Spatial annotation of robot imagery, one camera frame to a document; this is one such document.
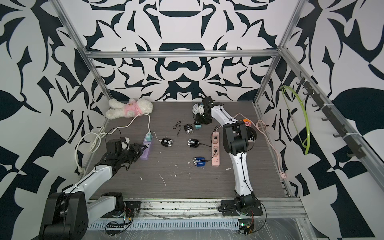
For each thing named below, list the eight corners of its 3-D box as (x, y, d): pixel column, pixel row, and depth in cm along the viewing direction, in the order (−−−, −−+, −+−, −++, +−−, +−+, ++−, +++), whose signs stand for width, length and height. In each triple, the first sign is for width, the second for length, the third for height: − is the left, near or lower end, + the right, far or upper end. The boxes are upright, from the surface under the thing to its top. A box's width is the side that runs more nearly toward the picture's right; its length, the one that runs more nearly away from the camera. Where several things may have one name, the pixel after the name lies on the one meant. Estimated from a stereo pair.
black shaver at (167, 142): (161, 147, 97) (160, 145, 95) (162, 140, 100) (161, 138, 98) (172, 147, 97) (172, 145, 95) (173, 140, 100) (172, 138, 98)
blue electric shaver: (193, 166, 90) (193, 164, 87) (193, 159, 93) (193, 156, 90) (205, 166, 90) (205, 164, 87) (204, 159, 93) (205, 156, 90)
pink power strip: (211, 166, 89) (212, 161, 84) (211, 134, 103) (213, 129, 98) (219, 167, 89) (221, 162, 84) (218, 135, 103) (220, 129, 97)
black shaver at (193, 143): (187, 147, 97) (187, 145, 95) (187, 140, 100) (187, 138, 98) (199, 147, 97) (199, 145, 95) (199, 140, 100) (199, 138, 98)
